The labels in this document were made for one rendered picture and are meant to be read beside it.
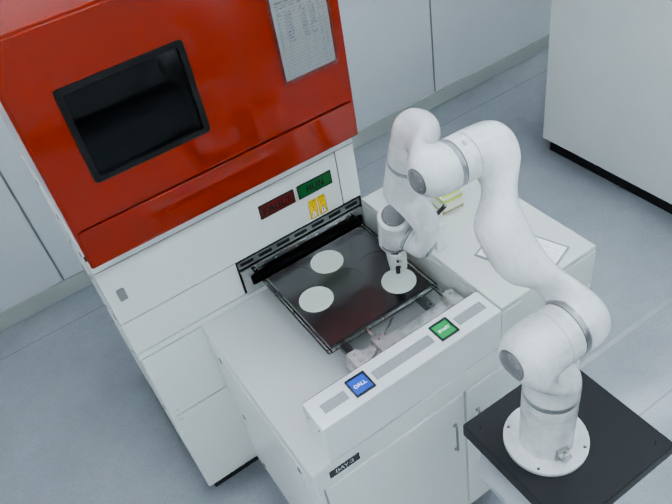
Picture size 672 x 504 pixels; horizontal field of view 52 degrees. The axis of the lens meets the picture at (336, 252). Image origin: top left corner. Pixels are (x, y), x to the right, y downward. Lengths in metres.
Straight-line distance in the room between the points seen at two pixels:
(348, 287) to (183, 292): 0.47
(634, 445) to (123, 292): 1.31
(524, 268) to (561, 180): 2.46
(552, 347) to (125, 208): 1.02
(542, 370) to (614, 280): 1.96
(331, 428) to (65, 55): 0.99
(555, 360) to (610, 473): 0.41
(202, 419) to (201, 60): 1.23
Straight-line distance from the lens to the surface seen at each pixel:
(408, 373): 1.68
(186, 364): 2.18
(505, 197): 1.33
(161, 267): 1.92
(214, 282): 2.03
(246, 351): 1.99
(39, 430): 3.23
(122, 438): 3.02
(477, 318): 1.78
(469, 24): 4.37
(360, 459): 1.80
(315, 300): 1.95
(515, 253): 1.32
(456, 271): 1.89
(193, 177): 1.76
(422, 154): 1.29
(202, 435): 2.44
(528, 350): 1.31
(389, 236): 1.71
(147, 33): 1.58
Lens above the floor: 2.30
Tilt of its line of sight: 42 degrees down
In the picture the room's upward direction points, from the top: 12 degrees counter-clockwise
